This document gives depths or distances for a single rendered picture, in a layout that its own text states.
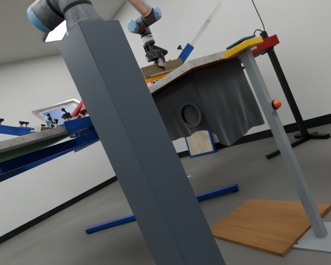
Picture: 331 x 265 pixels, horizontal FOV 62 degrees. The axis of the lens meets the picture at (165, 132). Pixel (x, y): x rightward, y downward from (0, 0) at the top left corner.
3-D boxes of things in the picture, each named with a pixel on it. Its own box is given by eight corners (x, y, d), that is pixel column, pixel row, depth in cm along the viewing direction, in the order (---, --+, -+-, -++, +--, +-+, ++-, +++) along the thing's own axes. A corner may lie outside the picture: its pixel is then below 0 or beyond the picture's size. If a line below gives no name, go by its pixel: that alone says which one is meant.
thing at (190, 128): (224, 133, 145) (197, 70, 143) (214, 139, 139) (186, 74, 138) (173, 148, 181) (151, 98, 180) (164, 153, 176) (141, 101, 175)
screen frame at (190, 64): (257, 48, 161) (255, 42, 161) (192, 68, 125) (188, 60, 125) (176, 92, 223) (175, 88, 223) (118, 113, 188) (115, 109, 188)
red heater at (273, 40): (257, 58, 303) (253, 48, 302) (280, 44, 257) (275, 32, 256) (208, 79, 295) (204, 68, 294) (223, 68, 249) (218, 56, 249)
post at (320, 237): (356, 224, 124) (275, 28, 120) (340, 254, 111) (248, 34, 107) (308, 222, 141) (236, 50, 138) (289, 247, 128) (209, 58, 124)
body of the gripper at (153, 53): (148, 63, 181) (141, 47, 180) (157, 61, 186) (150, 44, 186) (154, 58, 175) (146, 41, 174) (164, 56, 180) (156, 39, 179)
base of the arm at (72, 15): (79, 23, 93) (67, -4, 92) (62, 44, 104) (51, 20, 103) (114, 21, 103) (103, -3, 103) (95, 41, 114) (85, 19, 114)
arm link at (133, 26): (137, 13, 163) (146, 16, 172) (123, 23, 168) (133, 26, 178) (143, 26, 163) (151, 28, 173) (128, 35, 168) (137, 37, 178)
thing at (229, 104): (267, 122, 165) (239, 57, 164) (223, 151, 138) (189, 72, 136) (262, 123, 168) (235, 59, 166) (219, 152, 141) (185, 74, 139)
